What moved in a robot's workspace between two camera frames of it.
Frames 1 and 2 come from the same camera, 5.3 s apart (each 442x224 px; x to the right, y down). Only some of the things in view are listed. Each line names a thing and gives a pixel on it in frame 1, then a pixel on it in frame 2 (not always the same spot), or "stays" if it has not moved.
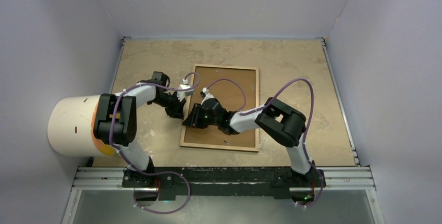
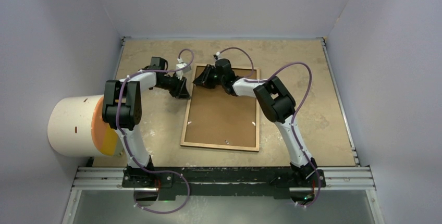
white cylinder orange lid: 71,125 stays
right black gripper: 194,119 -> 203,80
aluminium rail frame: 93,178 stays
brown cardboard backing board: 235,88 stays
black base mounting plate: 173,182 stays
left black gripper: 177,111 -> 182,92
